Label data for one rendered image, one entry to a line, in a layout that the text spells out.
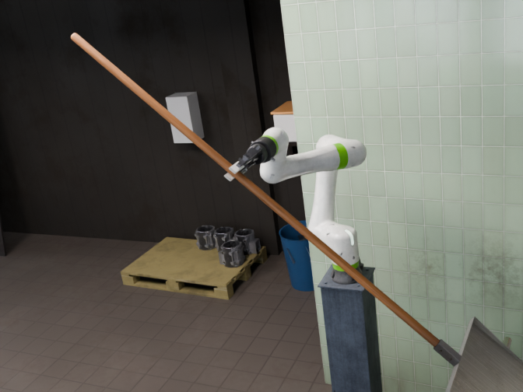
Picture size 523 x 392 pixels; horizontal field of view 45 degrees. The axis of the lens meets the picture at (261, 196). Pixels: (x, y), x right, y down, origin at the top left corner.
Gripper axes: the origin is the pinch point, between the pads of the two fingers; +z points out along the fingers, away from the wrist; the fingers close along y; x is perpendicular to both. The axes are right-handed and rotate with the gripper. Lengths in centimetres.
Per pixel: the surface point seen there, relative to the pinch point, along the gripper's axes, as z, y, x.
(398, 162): -125, 15, -45
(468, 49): -125, -51, -36
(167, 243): -267, 305, 73
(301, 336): -171, 195, -75
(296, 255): -230, 185, -33
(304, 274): -232, 197, -49
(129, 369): -99, 263, 6
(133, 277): -206, 307, 68
